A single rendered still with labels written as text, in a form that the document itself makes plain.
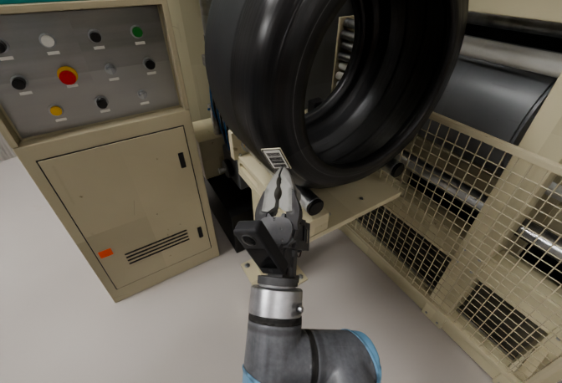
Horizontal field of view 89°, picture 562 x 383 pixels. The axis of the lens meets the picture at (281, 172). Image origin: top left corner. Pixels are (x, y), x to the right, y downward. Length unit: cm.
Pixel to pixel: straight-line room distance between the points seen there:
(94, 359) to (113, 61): 122
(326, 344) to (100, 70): 100
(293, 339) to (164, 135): 89
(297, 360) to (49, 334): 145
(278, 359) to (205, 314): 108
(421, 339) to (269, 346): 116
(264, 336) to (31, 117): 98
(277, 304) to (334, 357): 12
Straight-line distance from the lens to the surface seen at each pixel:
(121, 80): 115
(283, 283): 50
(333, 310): 155
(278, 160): 54
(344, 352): 55
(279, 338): 50
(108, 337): 167
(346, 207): 82
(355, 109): 95
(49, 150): 119
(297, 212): 50
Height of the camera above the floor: 136
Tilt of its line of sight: 37 degrees down
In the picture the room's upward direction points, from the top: straight up
